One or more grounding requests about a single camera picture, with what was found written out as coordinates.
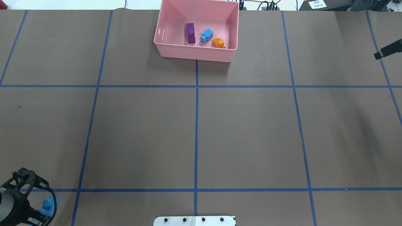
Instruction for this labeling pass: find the orange toy block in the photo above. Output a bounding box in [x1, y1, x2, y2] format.
[212, 38, 226, 49]

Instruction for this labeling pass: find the small blue toy block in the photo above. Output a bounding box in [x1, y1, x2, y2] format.
[200, 28, 214, 43]

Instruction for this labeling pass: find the purple toy block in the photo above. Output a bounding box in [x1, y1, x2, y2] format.
[186, 23, 196, 44]

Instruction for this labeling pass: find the large blue toy block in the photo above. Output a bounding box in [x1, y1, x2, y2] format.
[28, 193, 60, 226]

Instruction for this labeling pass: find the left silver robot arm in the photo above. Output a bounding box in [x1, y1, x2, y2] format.
[0, 189, 14, 221]

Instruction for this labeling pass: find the pink plastic box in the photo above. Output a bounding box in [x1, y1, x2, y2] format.
[153, 0, 239, 62]

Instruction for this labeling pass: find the black box with label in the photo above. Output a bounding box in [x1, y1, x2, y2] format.
[298, 0, 354, 11]

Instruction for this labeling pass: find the brown paper table cover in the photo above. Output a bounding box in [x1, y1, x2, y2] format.
[1, 8, 401, 226]

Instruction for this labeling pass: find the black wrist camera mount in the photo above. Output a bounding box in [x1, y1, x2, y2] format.
[0, 168, 55, 226]

